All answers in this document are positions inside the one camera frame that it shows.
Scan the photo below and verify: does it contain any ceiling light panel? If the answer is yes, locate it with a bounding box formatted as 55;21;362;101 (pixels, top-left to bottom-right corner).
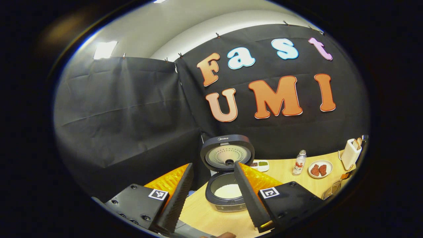
94;41;118;60

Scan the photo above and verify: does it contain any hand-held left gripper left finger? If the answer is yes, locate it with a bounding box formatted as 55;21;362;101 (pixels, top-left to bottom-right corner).
93;163;195;236

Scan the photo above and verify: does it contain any white round plate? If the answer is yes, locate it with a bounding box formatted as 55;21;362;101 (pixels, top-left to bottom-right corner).
308;160;333;179

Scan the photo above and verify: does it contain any clear drink bottle red label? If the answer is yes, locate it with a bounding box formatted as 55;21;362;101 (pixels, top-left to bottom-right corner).
292;149;307;176

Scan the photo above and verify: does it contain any white divided condiment dish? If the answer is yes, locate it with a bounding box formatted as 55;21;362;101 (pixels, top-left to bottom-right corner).
250;160;270;173

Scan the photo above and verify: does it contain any glass bowl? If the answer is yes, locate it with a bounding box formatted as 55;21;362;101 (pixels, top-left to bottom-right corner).
322;179;343;201

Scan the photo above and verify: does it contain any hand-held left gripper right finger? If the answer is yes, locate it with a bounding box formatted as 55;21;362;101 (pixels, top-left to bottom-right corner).
233;161;326;233

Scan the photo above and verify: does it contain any black rice cooker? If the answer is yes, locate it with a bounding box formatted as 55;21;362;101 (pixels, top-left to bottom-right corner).
200;134;255;213

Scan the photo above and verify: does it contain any white rice heap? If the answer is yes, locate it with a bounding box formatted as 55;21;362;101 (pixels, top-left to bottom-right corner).
214;184;243;199

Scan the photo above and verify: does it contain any white toaster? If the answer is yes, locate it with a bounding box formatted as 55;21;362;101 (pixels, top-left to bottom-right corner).
340;138;362;171

